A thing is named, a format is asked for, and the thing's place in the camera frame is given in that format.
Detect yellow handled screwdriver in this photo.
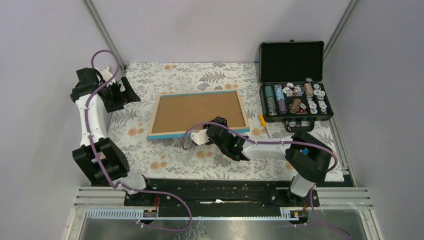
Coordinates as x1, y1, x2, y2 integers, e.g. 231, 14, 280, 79
259, 114, 270, 138

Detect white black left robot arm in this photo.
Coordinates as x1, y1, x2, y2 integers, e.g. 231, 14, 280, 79
70, 66, 155, 206

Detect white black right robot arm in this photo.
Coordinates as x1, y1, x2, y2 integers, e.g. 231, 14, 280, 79
190, 117, 338, 206

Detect floral tablecloth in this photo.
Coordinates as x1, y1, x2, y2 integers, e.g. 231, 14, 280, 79
96, 62, 345, 182

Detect green poker chip stack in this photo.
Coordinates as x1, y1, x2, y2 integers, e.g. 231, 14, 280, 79
265, 85, 277, 116

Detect blue poker chip stack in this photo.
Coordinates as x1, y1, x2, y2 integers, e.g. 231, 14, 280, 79
274, 84, 287, 115

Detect black poker chip case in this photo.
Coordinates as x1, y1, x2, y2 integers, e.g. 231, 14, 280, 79
258, 40, 334, 132

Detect brown poker chip stack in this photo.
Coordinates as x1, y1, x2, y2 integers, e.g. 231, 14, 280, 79
303, 82, 314, 98

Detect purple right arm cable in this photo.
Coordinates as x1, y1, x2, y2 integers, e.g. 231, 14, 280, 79
180, 121, 352, 239

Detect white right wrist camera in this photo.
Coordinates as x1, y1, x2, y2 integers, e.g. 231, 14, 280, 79
190, 129, 210, 145

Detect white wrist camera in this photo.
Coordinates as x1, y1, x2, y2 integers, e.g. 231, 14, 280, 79
98, 66, 114, 82
190, 129, 210, 145

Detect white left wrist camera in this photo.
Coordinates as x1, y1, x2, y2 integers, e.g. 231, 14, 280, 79
98, 66, 114, 82

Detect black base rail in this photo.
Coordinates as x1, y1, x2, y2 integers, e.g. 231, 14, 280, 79
124, 178, 320, 218

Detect white slotted cable duct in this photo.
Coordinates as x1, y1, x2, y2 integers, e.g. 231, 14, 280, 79
85, 208, 300, 222

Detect aluminium frame rails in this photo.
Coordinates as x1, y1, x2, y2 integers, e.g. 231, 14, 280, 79
74, 185, 373, 209

